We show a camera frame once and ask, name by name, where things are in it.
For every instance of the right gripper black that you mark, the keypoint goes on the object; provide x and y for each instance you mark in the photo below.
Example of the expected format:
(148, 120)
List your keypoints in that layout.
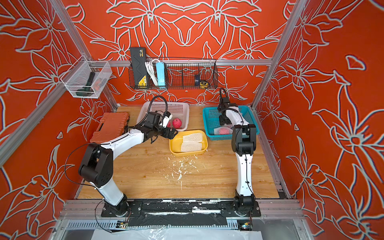
(221, 120)

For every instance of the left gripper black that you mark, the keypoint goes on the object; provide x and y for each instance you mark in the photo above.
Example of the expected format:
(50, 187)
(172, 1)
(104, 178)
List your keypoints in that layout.
(171, 136)

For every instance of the white foam net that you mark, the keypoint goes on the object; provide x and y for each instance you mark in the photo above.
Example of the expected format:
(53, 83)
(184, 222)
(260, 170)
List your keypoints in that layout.
(191, 147)

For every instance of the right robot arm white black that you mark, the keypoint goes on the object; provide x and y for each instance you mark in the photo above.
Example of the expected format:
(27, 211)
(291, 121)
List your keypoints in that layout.
(244, 144)

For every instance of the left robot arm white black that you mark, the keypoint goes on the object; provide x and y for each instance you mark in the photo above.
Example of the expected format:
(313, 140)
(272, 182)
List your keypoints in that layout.
(97, 165)

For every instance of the yellow plastic tray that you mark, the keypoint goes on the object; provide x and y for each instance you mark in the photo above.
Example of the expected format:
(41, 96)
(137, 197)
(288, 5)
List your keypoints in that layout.
(175, 144)

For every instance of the teal plastic basket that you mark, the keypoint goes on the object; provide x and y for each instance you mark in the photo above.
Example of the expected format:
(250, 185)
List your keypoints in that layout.
(211, 122)

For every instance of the pink plastic basket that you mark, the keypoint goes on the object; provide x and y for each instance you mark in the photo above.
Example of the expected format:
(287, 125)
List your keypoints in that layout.
(179, 111)

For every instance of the small tape measure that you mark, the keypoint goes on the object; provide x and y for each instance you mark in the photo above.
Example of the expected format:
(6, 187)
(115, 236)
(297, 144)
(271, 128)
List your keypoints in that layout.
(203, 84)

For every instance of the orange tool case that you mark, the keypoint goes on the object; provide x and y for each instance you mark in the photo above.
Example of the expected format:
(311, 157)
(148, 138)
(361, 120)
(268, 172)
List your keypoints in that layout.
(111, 126)

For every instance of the light blue power bank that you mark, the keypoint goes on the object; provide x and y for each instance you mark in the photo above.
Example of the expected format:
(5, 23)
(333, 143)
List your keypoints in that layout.
(160, 68)

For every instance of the black yellow device box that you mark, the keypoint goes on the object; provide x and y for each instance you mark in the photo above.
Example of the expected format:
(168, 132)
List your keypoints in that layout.
(138, 60)

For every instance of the dark green tool in box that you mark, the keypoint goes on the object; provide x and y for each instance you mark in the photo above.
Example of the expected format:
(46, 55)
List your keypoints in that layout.
(86, 90)

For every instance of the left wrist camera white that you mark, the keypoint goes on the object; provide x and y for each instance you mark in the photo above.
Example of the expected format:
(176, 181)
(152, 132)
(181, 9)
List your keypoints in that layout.
(167, 118)

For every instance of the black wire wall basket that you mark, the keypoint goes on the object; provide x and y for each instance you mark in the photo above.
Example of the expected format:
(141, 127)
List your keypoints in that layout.
(182, 74)

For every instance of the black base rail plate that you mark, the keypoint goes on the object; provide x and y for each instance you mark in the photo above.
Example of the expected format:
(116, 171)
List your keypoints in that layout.
(186, 213)

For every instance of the clear acrylic wall box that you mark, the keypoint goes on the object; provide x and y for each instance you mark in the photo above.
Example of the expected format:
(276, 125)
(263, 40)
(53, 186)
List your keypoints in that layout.
(77, 75)

